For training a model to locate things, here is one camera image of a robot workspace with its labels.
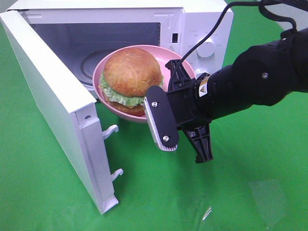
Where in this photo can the glass microwave turntable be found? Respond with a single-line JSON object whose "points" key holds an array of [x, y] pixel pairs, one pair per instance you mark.
{"points": [[89, 64]]}

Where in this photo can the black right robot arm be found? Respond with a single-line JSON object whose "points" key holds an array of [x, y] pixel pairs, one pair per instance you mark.
{"points": [[262, 75]]}

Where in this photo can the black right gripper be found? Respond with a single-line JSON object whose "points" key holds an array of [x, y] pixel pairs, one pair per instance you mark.
{"points": [[183, 92]]}

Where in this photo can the white microwave oven body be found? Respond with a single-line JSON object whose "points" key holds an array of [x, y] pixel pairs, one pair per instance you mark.
{"points": [[74, 28]]}

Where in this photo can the white microwave knob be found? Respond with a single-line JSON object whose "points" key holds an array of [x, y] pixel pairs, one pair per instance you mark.
{"points": [[200, 71], [207, 48]]}

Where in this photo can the pink plate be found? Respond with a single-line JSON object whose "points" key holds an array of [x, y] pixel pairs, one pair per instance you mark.
{"points": [[162, 55]]}

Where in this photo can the white microwave door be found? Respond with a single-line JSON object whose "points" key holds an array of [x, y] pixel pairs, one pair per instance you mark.
{"points": [[68, 107]]}

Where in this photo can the burger with lettuce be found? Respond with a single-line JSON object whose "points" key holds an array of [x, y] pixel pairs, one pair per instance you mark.
{"points": [[126, 77]]}

